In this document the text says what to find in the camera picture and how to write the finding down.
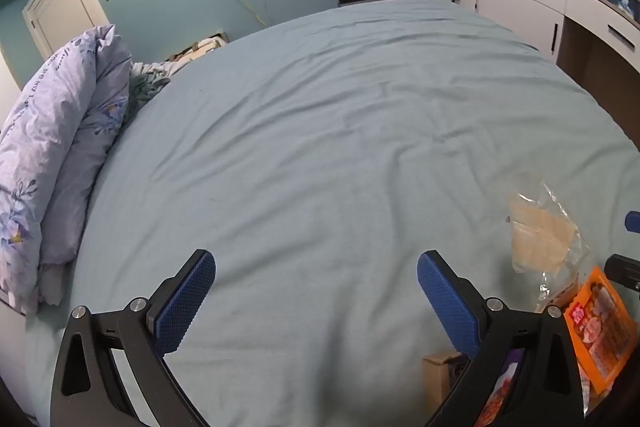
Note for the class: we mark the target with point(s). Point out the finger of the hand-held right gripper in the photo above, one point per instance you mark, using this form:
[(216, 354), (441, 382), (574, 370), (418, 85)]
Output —
[(622, 271), (633, 223)]

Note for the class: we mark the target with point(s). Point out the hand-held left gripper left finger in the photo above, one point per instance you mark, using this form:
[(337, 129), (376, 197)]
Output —
[(184, 302)]

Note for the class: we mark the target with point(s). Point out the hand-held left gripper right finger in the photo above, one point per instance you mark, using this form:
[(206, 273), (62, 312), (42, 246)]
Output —
[(447, 307)]

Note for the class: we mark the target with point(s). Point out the orange snack packet red label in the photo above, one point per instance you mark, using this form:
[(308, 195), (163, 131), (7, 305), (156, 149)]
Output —
[(600, 332)]

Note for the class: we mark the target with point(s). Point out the clear bag of beige snacks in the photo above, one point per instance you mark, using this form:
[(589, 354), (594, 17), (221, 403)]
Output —
[(540, 232)]

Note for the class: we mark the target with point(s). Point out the clear packet of brown snack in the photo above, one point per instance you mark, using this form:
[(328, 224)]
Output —
[(567, 293)]

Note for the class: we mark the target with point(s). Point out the cardboard box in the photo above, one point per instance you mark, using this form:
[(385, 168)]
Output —
[(437, 377)]

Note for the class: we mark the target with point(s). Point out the purple snack packet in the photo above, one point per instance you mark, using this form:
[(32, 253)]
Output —
[(502, 387)]

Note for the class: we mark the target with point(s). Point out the purple floral quilt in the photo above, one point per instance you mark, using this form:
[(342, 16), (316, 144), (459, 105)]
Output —
[(50, 132)]

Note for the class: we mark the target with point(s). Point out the bed with light blue sheet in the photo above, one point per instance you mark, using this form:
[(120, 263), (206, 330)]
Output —
[(320, 132)]

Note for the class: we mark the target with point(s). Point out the blue crumpled item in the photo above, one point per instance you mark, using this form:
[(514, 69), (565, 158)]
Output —
[(625, 5)]

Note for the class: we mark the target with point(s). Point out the green knitted cloth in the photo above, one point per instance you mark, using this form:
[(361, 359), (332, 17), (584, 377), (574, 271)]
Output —
[(145, 87)]

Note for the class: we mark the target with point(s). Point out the white door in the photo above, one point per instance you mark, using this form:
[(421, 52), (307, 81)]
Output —
[(60, 2)]

